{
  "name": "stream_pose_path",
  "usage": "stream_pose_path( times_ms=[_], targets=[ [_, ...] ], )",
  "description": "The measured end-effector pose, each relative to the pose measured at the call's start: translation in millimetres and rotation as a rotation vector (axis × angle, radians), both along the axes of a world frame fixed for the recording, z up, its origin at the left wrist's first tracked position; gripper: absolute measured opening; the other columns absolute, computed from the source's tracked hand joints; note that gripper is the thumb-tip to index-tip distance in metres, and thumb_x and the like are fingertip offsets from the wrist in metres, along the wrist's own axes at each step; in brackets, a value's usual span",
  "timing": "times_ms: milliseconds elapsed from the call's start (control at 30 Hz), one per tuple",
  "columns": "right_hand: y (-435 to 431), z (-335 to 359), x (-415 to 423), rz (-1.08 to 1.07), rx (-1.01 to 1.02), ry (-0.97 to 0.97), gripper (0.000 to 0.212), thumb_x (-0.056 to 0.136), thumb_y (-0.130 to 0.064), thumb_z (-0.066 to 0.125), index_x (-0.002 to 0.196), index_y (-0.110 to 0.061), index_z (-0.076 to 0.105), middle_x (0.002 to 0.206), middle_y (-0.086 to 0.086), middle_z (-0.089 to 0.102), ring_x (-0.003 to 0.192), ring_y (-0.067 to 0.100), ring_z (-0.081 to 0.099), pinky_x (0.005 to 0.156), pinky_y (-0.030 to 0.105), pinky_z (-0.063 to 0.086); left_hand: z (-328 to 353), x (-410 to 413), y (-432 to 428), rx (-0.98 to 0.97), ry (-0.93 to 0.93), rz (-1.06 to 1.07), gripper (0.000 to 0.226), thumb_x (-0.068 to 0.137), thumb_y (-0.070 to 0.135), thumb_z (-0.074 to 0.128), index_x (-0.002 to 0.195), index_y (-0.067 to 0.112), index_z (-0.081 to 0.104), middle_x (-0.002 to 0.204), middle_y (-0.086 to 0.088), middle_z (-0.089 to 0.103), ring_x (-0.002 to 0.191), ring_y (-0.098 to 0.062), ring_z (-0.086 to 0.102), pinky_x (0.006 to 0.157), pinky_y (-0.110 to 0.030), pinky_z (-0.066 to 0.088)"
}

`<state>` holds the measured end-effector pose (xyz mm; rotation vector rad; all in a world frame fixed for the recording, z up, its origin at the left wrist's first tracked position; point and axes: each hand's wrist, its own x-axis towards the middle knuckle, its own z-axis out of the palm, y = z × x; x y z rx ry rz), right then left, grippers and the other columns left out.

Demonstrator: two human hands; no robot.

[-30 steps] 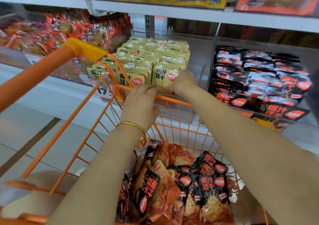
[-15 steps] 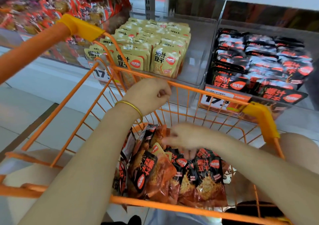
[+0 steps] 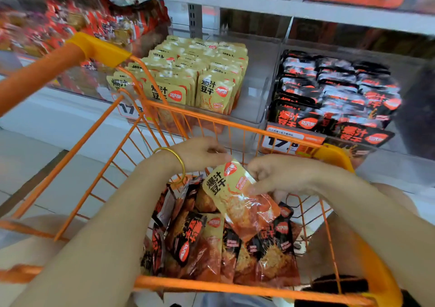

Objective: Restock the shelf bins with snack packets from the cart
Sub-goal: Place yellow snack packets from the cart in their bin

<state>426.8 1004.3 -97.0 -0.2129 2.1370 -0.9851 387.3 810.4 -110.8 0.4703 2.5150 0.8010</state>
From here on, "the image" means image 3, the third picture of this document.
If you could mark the person's left hand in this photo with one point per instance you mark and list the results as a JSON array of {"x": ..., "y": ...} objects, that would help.
[{"x": 198, "y": 154}]

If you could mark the person's right hand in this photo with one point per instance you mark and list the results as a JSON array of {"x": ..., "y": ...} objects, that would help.
[{"x": 285, "y": 174}]

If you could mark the yellow orange snack packet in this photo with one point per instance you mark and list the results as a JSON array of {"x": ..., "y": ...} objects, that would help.
[{"x": 245, "y": 205}]

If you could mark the row of black orange snacks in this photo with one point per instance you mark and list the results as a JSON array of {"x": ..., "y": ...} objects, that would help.
[
  {"x": 292, "y": 120},
  {"x": 387, "y": 103},
  {"x": 360, "y": 137}
]

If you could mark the row of yellow orange snacks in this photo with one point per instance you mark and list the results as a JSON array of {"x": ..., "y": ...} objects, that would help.
[
  {"x": 217, "y": 93},
  {"x": 119, "y": 84},
  {"x": 170, "y": 93}
]

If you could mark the pile of black orange snacks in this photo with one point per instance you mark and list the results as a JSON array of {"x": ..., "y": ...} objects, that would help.
[{"x": 197, "y": 249}]

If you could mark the orange shopping cart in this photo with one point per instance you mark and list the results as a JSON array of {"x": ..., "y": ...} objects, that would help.
[{"x": 41, "y": 79}]

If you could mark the person's left forearm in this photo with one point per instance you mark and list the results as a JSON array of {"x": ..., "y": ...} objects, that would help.
[{"x": 81, "y": 249}]

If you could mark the person's right forearm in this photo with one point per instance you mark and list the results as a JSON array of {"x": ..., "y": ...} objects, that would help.
[{"x": 387, "y": 222}]

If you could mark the orange price tag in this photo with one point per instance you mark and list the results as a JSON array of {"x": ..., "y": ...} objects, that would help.
[
  {"x": 129, "y": 108},
  {"x": 292, "y": 139}
]

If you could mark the person's right leg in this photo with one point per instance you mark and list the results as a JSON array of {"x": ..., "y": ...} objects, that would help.
[{"x": 401, "y": 198}]

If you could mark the person's leg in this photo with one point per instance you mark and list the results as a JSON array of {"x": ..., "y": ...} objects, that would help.
[
  {"x": 401, "y": 198},
  {"x": 34, "y": 242}
]

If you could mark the person's left leg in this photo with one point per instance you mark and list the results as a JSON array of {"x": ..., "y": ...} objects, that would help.
[{"x": 34, "y": 242}]

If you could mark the black shorts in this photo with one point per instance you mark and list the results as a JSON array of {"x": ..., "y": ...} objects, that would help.
[{"x": 353, "y": 293}]

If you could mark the pile of red tan packets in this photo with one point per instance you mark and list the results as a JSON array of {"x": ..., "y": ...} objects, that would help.
[{"x": 75, "y": 25}]

